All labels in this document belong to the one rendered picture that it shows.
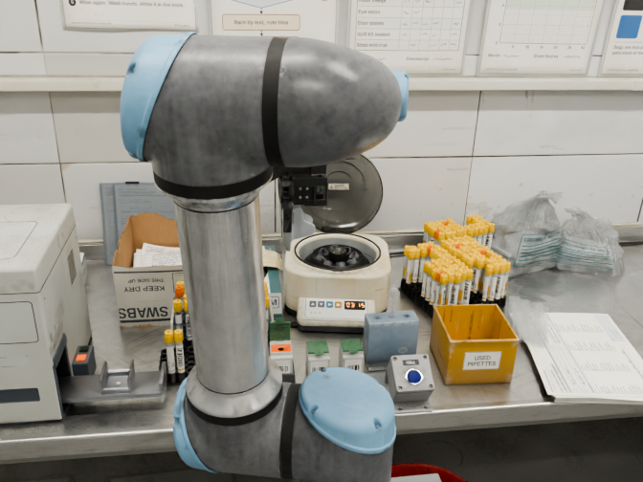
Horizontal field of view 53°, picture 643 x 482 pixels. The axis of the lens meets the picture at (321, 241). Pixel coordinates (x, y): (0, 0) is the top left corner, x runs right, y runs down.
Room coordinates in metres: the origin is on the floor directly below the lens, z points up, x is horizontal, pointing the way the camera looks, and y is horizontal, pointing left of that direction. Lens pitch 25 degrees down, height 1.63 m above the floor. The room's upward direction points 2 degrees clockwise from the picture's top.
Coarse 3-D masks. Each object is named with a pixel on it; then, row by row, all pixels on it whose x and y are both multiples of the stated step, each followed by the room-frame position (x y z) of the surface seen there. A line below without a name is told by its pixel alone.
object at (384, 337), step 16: (368, 320) 1.07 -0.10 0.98; (384, 320) 1.07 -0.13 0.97; (400, 320) 1.07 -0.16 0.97; (416, 320) 1.07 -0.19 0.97; (368, 336) 1.05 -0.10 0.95; (384, 336) 1.06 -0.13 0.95; (400, 336) 1.07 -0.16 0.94; (416, 336) 1.07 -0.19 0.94; (368, 352) 1.05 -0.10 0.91; (384, 352) 1.06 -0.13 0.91; (400, 352) 1.07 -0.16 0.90; (368, 368) 1.04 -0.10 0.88; (384, 368) 1.04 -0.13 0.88
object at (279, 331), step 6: (276, 318) 1.03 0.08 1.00; (282, 318) 1.03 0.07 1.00; (270, 324) 1.03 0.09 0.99; (276, 324) 1.03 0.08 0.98; (282, 324) 1.03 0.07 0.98; (288, 324) 1.03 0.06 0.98; (270, 330) 1.02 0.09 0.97; (276, 330) 1.03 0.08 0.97; (282, 330) 1.03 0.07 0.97; (288, 330) 1.03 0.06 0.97; (270, 336) 1.02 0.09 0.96; (276, 336) 1.02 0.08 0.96; (282, 336) 1.03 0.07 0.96; (288, 336) 1.03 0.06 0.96
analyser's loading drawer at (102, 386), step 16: (64, 384) 0.92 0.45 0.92; (80, 384) 0.92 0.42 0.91; (96, 384) 0.92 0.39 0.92; (112, 384) 0.92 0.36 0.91; (128, 384) 0.90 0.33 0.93; (144, 384) 0.93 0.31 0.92; (160, 384) 0.91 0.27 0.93; (64, 400) 0.88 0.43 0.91; (80, 400) 0.89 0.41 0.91; (96, 400) 0.89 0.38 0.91
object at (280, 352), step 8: (272, 344) 1.01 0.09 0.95; (280, 344) 1.01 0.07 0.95; (288, 344) 1.01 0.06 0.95; (272, 352) 0.98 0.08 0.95; (280, 352) 0.99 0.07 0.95; (288, 352) 0.99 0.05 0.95; (280, 360) 0.98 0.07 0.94; (288, 360) 0.98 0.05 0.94; (280, 368) 0.98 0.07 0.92; (288, 368) 0.98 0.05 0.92
